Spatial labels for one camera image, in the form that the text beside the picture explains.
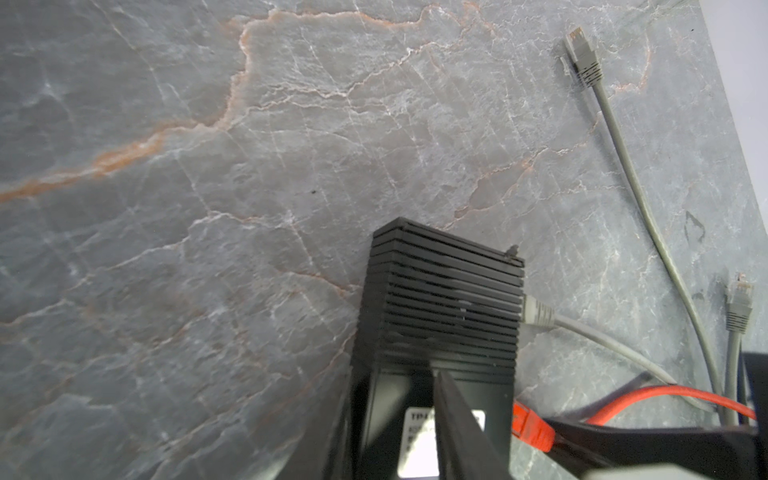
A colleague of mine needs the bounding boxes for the red ethernet cable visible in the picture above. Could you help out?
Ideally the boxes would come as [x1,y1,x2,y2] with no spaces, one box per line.
[511,385,758,454]

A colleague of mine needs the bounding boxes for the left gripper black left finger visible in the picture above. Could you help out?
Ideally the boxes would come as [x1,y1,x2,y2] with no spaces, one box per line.
[287,369,353,480]

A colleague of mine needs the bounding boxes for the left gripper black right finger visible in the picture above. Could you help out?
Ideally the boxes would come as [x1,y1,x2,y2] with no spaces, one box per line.
[433,372,513,480]

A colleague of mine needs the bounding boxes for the grey ethernet cable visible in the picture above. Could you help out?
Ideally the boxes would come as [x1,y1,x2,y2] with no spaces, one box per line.
[719,272,755,427]
[560,26,730,421]
[520,293,715,415]

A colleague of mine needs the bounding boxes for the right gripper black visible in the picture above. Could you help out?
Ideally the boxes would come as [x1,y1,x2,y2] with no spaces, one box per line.
[547,352,767,479]

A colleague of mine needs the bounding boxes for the black network switch box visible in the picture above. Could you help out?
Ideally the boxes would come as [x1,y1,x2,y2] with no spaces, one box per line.
[351,217,524,479]

